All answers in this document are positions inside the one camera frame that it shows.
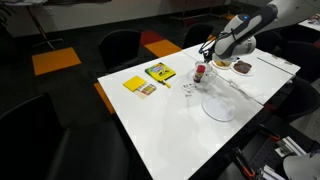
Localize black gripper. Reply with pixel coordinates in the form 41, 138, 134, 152
202, 46, 217, 66

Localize bowl of fried pastries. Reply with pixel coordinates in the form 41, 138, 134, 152
211, 59, 235, 71

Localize cut glass bowl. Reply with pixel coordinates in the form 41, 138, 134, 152
192, 64, 220, 91

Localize golden croissant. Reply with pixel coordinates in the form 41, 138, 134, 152
214, 59, 232, 68

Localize red cylindrical can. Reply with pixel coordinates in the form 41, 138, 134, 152
193, 64, 206, 84

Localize small clear scattered pieces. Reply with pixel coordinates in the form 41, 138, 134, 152
181, 82, 198, 98

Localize dark chocolate bread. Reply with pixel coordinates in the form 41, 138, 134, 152
233, 60, 253, 74

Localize white paper plate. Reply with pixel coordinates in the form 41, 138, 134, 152
231, 59, 257, 77

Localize yellow green crayon box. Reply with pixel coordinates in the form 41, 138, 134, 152
144, 61, 177, 83

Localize white paper napkin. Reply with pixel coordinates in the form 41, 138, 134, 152
229, 79, 265, 100

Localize colourful striped card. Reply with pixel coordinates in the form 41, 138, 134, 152
134, 83, 157, 100

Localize yellow sticky note pad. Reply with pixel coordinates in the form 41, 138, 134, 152
122, 75, 148, 93

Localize orange black clamp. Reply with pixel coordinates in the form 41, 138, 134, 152
232, 146, 257, 180

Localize metal floor stand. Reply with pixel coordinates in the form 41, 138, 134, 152
25, 3, 65, 52

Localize aluminium extrusion rail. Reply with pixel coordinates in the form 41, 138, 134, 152
280, 135, 308, 157

